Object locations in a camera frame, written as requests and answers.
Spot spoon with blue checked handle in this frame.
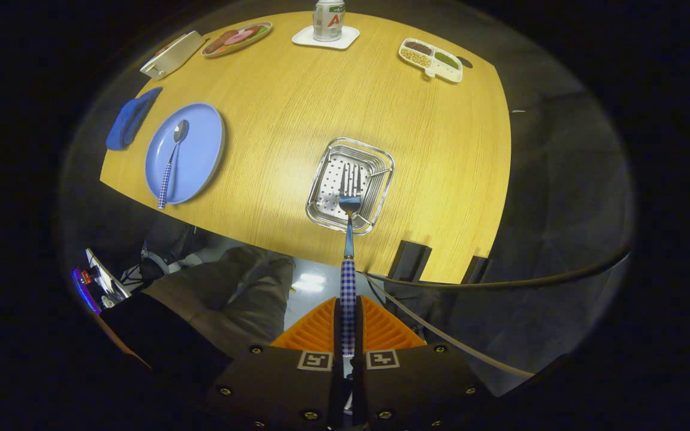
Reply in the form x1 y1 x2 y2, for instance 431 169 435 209
157 119 190 210

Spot brown meat piece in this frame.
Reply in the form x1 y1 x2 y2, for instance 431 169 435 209
204 30 239 54

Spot fork with blue checked handle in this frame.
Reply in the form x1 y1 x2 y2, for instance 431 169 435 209
337 162 364 360

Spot silver electronic device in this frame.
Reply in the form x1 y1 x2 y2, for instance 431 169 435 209
71 248 133 315

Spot blue round plate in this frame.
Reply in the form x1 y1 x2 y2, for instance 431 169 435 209
144 102 226 205

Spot white toaster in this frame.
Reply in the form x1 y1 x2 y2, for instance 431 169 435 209
140 31 207 81

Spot person's legs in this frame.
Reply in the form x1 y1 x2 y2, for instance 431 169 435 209
141 245 295 360

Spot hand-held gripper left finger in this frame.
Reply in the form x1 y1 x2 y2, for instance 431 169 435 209
198 296 346 431

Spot thin grey cable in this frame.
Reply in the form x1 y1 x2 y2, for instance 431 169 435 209
363 274 536 380

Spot person's black clothing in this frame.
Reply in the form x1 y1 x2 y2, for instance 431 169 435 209
98 292 232 390

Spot white square coaster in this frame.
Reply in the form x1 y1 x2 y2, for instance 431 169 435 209
292 24 361 50

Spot tangle of black cables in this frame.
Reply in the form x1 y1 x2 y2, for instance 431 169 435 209
120 248 202 288

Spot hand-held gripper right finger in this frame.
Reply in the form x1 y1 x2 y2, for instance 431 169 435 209
354 295 492 431

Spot perforated steel basket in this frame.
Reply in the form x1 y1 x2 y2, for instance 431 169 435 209
305 137 395 235

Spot thick black cable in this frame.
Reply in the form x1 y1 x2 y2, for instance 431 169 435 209
357 248 632 291

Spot white drink bottle green label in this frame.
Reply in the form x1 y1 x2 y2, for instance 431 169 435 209
313 0 346 43

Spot oval food plate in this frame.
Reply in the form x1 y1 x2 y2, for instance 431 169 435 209
201 22 273 58

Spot black table clamp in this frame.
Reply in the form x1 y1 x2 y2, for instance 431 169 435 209
388 239 432 282
462 256 491 284

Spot blue folded cloth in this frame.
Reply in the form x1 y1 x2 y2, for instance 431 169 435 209
105 87 164 151

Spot white divided snack dish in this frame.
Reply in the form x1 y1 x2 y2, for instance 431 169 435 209
398 38 464 83

